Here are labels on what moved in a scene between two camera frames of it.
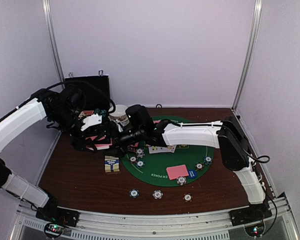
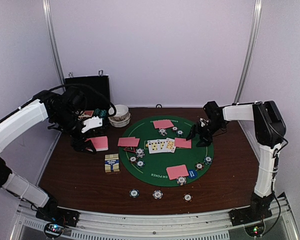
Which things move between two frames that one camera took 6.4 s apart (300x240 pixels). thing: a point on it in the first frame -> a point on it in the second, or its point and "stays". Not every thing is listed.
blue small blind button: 192,173 stays
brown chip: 199,166 stays
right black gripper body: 125,139 -> 208,130
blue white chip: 139,152 stays
